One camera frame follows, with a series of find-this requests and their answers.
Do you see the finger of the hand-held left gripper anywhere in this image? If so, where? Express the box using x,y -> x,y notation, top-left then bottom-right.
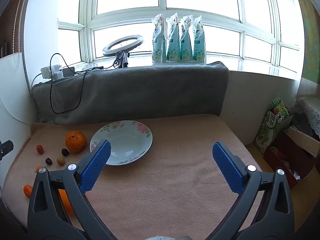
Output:
0,140 -> 14,159

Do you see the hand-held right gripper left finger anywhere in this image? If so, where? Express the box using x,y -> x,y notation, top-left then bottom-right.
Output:
27,139 -> 118,240

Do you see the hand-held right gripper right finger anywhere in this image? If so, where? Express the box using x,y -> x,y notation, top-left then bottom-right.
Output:
212,141 -> 293,240

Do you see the bumpy orange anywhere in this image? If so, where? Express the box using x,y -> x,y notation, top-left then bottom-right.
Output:
65,130 -> 87,154

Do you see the floral white plate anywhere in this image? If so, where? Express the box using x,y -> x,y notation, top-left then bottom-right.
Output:
90,120 -> 153,166

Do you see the large smooth orange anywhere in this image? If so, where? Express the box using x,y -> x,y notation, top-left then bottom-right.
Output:
58,189 -> 75,217

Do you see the green snack packet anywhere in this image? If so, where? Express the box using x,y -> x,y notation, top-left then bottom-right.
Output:
255,97 -> 293,154

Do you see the brown cardboard box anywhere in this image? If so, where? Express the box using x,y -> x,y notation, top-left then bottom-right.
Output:
263,126 -> 320,189

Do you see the white panel board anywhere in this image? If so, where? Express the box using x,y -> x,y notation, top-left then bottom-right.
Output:
0,51 -> 38,188

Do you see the white power adapter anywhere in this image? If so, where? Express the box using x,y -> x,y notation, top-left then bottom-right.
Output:
41,65 -> 63,79

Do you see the grey blanket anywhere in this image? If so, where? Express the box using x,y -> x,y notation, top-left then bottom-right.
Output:
31,61 -> 230,125

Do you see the white lace cloth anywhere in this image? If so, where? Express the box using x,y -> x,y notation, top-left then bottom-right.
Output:
291,97 -> 320,140

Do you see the black cable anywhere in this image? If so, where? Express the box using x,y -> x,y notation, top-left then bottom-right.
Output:
50,53 -> 104,114

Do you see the white cable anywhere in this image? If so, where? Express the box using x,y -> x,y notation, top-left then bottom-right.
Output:
0,72 -> 43,125

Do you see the black ring light mount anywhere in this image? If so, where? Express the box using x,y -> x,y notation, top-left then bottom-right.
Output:
114,51 -> 129,68

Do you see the white ring light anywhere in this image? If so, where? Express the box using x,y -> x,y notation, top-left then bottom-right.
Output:
102,35 -> 145,57

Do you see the green yellow wall picture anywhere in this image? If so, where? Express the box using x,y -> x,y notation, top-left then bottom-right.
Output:
292,0 -> 320,80

